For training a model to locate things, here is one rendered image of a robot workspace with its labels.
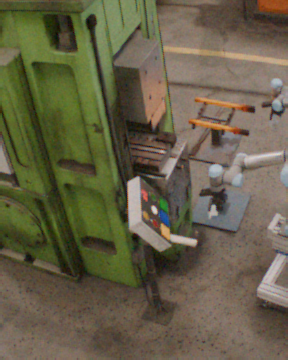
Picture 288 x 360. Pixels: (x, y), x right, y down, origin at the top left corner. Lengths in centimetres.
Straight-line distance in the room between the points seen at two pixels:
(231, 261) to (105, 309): 100
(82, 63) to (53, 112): 52
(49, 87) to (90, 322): 178
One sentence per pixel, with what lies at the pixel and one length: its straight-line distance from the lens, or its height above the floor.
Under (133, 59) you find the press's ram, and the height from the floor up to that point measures 177.
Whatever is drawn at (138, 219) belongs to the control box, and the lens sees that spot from 328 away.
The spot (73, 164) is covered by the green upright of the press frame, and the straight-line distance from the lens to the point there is 374.
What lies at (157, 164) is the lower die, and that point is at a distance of 386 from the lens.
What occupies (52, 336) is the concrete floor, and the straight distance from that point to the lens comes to 436.
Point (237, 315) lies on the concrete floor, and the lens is 426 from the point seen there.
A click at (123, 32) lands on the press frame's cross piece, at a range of 341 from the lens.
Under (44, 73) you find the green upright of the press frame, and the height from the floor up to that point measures 181.
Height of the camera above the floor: 364
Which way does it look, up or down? 44 degrees down
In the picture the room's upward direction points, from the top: 10 degrees counter-clockwise
